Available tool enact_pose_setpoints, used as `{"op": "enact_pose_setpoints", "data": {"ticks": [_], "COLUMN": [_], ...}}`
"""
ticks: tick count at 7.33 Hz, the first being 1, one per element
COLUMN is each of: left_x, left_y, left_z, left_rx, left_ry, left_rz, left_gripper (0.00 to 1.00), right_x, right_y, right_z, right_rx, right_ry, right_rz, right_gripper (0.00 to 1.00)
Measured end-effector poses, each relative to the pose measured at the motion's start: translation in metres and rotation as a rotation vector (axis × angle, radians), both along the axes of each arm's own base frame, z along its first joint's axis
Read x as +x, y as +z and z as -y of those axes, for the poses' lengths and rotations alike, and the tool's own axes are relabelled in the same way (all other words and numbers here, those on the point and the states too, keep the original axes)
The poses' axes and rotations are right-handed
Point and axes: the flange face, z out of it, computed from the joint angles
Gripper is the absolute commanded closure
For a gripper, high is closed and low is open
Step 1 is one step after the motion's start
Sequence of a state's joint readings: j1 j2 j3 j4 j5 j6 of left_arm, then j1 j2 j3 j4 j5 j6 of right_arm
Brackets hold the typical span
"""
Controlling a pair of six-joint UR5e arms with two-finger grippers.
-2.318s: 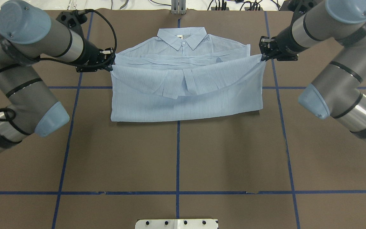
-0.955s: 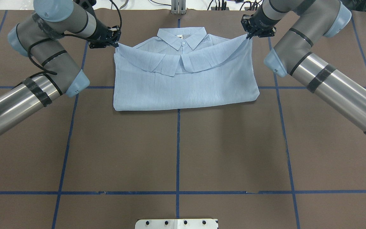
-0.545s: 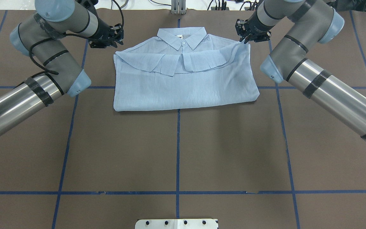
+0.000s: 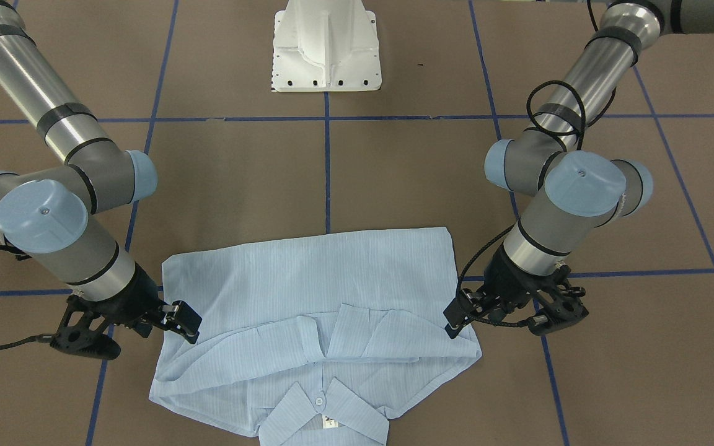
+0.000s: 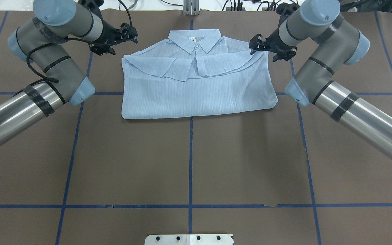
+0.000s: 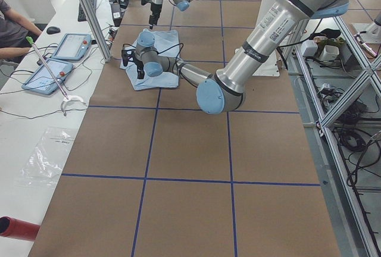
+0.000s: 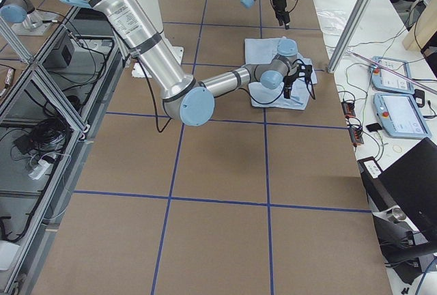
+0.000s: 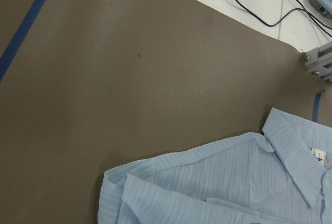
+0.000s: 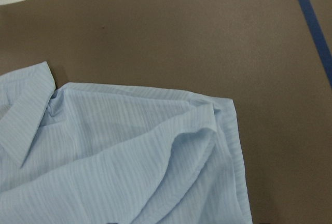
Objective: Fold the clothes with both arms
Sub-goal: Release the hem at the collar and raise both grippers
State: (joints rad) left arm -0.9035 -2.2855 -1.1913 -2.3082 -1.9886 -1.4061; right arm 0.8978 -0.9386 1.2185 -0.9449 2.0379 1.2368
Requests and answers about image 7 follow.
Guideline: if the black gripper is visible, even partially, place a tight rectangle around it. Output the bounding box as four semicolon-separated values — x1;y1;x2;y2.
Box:
283;74;298;99
272;0;290;29

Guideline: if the light blue button-up shirt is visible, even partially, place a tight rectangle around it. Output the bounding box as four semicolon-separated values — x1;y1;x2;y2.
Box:
244;37;313;111

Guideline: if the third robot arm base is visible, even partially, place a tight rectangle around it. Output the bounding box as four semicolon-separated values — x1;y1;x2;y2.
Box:
1;0;58;36

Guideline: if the clear plastic bag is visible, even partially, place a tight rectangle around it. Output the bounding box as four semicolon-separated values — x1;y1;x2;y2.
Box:
316;8;348;36

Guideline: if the upper blue teach pendant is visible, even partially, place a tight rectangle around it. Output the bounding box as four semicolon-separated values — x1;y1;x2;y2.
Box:
369;56;414;95

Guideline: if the blue teach pendant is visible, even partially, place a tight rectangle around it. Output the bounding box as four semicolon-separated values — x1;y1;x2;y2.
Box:
373;92;432;139
369;56;414;95

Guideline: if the lower blue teach pendant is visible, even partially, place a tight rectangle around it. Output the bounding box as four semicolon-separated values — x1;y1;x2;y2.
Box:
373;92;432;139

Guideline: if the black laptop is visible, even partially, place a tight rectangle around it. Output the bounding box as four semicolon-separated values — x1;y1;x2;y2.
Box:
358;138;436;284

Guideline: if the white power strip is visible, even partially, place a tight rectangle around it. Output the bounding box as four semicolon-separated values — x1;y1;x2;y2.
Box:
29;158;51;180

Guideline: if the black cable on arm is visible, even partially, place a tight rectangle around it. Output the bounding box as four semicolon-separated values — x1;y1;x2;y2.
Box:
238;66;316;109

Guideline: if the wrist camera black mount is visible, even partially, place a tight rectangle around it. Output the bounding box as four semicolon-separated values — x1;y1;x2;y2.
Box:
297;64;313;82

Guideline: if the aluminium frame post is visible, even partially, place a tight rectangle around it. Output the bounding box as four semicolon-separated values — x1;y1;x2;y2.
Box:
326;0;371;74

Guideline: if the white camera mast pedestal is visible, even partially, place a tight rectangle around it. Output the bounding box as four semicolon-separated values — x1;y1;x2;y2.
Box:
130;0;184;78

